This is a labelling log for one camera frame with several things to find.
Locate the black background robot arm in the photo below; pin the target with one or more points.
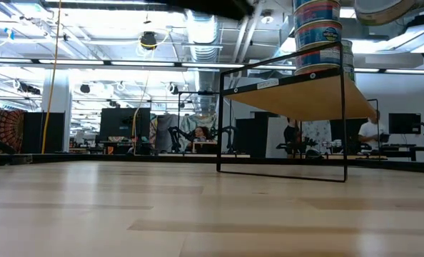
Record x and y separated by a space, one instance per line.
301 146
176 137
230 135

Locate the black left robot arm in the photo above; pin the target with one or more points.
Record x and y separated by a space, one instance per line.
205 5

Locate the person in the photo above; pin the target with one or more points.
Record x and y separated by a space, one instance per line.
370 132
290 133
200 135

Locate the small wooden box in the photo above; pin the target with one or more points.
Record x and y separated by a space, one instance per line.
205 147

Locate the black cabinet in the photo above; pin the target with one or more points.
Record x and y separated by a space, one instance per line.
251 135

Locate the grey hanging cloth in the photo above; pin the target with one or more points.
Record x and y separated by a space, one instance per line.
166 128

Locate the black computer monitor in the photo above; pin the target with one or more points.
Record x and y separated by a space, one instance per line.
119 123

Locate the white speckled hanging cloth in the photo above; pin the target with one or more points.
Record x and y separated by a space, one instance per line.
317 130

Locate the black round ceiling lamp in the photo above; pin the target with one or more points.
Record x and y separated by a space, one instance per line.
148 40

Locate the small black ceiling fixture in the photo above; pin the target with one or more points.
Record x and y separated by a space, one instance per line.
85 88

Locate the black partition panel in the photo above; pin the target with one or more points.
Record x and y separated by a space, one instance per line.
33 130

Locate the red patterned tapestry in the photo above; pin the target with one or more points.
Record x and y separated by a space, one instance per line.
6 126

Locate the ribbed silver ceiling duct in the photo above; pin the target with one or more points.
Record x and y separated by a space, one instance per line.
203 43

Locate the black aluminium rig frame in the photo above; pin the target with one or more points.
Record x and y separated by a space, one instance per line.
126 158

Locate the wooden shelf black metal frame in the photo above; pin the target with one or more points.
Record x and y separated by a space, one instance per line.
305 100

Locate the smooth silver ceiling duct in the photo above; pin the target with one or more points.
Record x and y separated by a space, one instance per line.
290 28

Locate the black wall monitor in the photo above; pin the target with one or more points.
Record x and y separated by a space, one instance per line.
404 123

